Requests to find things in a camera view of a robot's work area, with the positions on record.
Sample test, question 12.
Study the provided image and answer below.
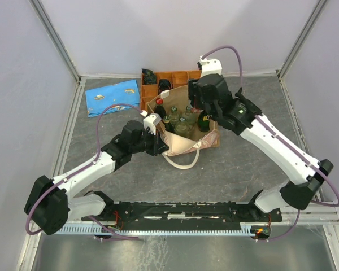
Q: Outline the dark patterned packet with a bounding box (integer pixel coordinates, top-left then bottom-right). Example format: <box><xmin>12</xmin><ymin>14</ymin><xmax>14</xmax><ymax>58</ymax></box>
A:
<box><xmin>141</xmin><ymin>68</ymin><xmax>157</xmax><ymax>85</ymax></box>

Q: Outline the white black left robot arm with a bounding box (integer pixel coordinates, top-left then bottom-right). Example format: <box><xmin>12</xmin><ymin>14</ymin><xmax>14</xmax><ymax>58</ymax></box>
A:
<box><xmin>24</xmin><ymin>120</ymin><xmax>169</xmax><ymax>235</ymax></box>

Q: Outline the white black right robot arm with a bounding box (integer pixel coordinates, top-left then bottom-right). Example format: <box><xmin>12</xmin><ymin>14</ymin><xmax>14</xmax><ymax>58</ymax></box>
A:
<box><xmin>188</xmin><ymin>73</ymin><xmax>333</xmax><ymax>221</ymax></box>

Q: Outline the light blue cable duct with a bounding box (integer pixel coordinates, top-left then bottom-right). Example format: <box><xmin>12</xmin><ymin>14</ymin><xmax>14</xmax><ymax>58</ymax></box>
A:
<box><xmin>58</xmin><ymin>221</ymin><xmax>258</xmax><ymax>235</ymax></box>

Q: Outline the small green glass bottle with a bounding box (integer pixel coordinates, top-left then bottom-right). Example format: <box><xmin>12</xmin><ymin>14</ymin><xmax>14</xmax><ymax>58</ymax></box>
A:
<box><xmin>162</xmin><ymin>116</ymin><xmax>174</xmax><ymax>133</ymax></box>

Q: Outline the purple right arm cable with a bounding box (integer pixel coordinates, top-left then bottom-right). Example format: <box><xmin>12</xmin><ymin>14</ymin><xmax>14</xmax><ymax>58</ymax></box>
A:
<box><xmin>200</xmin><ymin>45</ymin><xmax>339</xmax><ymax>241</ymax></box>

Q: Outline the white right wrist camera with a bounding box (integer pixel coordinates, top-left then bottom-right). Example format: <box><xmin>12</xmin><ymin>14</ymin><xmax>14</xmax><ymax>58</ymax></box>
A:
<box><xmin>197</xmin><ymin>58</ymin><xmax>222</xmax><ymax>78</ymax></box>

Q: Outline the clear glass bottle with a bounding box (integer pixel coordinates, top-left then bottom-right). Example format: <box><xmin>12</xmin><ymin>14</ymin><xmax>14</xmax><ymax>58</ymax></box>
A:
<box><xmin>169</xmin><ymin>106</ymin><xmax>180</xmax><ymax>126</ymax></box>
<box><xmin>182</xmin><ymin>106</ymin><xmax>196</xmax><ymax>129</ymax></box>
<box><xmin>175</xmin><ymin>117</ymin><xmax>190</xmax><ymax>138</ymax></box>

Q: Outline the dark green yellow-label bottle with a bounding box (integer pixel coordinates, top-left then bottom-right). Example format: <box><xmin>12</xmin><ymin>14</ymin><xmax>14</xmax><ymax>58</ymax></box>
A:
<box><xmin>197</xmin><ymin>110</ymin><xmax>211</xmax><ymax>133</ymax></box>

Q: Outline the orange wooden compartment tray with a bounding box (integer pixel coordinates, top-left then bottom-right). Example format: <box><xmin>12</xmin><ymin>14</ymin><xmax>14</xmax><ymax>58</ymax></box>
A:
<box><xmin>141</xmin><ymin>70</ymin><xmax>201</xmax><ymax>110</ymax></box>

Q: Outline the burlap canvas tote bag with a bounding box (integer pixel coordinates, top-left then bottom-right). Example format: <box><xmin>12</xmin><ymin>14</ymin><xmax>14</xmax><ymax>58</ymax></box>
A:
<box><xmin>146</xmin><ymin>86</ymin><xmax>220</xmax><ymax>170</ymax></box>

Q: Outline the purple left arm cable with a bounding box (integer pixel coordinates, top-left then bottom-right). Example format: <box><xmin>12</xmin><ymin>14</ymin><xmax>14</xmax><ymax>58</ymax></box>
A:
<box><xmin>25</xmin><ymin>103</ymin><xmax>144</xmax><ymax>241</ymax></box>

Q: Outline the clear glass bottle front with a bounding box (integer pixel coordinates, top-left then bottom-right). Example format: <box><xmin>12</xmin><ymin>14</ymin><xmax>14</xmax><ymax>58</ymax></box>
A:
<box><xmin>175</xmin><ymin>117</ymin><xmax>190</xmax><ymax>138</ymax></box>

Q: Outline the blue patterned cloth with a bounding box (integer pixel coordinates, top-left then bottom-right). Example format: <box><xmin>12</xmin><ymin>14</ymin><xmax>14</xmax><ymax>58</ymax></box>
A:
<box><xmin>85</xmin><ymin>80</ymin><xmax>140</xmax><ymax>117</ymax></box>

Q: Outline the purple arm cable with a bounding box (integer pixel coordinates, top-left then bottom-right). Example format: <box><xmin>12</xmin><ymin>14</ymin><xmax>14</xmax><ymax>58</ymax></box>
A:
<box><xmin>25</xmin><ymin>103</ymin><xmax>144</xmax><ymax>241</ymax></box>
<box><xmin>200</xmin><ymin>45</ymin><xmax>339</xmax><ymax>241</ymax></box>

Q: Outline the red cap cola bottle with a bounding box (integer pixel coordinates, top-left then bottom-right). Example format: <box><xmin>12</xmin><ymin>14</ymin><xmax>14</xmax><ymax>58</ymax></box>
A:
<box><xmin>154</xmin><ymin>98</ymin><xmax>167</xmax><ymax>119</ymax></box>

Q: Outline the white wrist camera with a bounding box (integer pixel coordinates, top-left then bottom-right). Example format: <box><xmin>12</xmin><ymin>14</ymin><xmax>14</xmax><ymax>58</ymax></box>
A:
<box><xmin>197</xmin><ymin>58</ymin><xmax>222</xmax><ymax>78</ymax></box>
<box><xmin>140</xmin><ymin>110</ymin><xmax>162</xmax><ymax>135</ymax></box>

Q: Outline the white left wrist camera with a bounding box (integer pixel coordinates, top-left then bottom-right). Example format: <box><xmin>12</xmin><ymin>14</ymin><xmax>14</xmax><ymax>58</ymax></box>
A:
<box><xmin>140</xmin><ymin>110</ymin><xmax>162</xmax><ymax>135</ymax></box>

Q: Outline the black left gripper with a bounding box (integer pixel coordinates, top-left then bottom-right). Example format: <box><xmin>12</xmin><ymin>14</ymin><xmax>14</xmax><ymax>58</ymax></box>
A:
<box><xmin>131</xmin><ymin>128</ymin><xmax>170</xmax><ymax>156</ymax></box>

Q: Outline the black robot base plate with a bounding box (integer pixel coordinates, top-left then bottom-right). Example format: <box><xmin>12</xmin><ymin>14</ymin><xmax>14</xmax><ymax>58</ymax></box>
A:
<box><xmin>94</xmin><ymin>202</ymin><xmax>283</xmax><ymax>233</ymax></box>

